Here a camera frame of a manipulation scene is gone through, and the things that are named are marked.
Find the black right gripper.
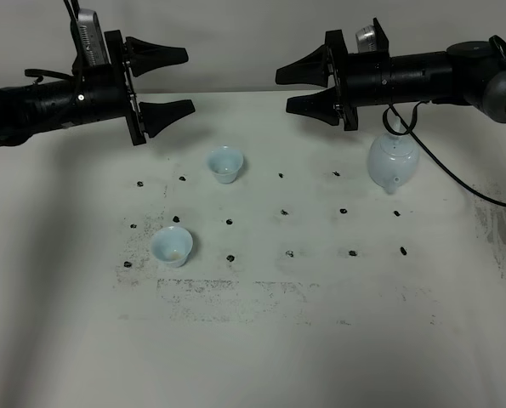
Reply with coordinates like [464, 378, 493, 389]
[275, 30, 390, 131]

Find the pale blue porcelain teapot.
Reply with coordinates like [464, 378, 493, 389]
[367, 132, 420, 195]

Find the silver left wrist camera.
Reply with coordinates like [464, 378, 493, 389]
[72, 3, 109, 67]

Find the near pale blue teacup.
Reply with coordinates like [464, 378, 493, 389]
[151, 226, 194, 268]

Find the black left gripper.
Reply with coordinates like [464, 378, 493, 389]
[73, 30, 195, 145]

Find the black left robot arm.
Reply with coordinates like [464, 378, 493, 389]
[0, 31, 196, 147]

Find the far pale blue teacup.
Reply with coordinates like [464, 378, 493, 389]
[207, 145, 244, 184]

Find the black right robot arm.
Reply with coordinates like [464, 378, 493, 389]
[276, 20, 506, 131]

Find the pale blue teacup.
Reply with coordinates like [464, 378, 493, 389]
[207, 145, 244, 184]
[151, 226, 194, 268]

